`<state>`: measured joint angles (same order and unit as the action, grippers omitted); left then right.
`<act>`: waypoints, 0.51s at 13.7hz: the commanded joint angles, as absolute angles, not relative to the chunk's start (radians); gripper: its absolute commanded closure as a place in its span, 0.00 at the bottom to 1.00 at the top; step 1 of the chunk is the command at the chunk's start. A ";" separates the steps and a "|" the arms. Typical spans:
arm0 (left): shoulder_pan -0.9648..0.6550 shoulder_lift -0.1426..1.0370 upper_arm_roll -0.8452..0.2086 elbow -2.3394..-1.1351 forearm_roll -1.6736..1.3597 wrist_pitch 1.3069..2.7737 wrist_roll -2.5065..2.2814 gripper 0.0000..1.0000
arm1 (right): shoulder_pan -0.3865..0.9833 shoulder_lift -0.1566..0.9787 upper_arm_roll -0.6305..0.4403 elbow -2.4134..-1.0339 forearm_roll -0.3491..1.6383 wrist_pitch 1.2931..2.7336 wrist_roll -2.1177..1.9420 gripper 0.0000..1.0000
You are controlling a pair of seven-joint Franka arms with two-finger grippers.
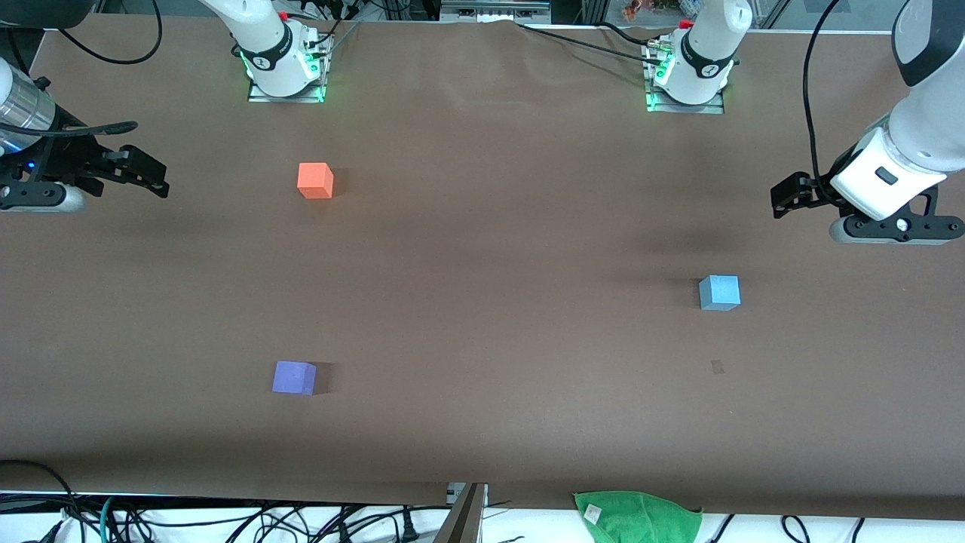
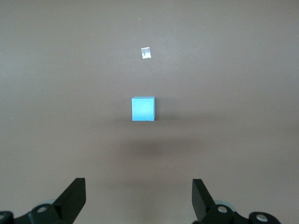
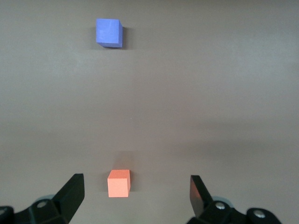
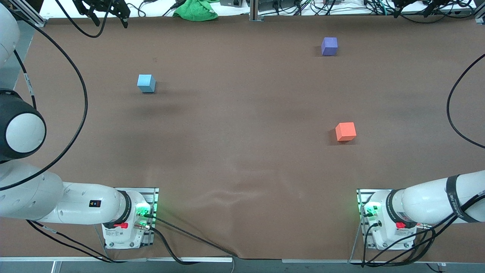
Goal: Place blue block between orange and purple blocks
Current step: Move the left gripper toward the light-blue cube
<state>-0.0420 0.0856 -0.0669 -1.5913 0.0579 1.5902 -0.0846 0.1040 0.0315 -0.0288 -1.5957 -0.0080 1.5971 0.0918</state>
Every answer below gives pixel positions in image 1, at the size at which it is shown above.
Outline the blue foam block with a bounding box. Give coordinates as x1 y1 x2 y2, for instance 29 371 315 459
698 275 742 311

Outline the orange foam block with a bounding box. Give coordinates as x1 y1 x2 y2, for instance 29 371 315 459
297 162 335 200

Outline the purple foam block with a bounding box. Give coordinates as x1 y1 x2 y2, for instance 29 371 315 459
271 360 318 396

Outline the aluminium extrusion bar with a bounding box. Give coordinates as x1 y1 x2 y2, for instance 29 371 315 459
440 0 552 24

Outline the green cloth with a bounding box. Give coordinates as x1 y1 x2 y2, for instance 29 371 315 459
574 491 704 543

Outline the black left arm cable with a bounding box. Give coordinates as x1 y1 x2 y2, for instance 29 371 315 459
802 0 847 206

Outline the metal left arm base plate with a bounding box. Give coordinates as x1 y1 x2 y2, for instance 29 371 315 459
645 41 727 115

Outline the black looping cable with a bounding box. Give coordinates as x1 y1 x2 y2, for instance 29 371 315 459
57 0 164 67

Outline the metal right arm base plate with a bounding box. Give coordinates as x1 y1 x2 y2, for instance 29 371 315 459
247 34 329 104

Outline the thin black cable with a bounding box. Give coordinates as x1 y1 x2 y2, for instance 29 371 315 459
315 19 363 60

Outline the black cable on table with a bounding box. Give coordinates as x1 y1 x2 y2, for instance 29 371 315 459
516 22 668 66

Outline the black curved cable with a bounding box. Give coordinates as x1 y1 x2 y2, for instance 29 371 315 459
0 459 85 543

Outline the teal cable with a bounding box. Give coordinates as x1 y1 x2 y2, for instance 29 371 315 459
96 495 119 543

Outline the metal post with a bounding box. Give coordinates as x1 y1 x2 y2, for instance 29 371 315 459
433 483 489 543

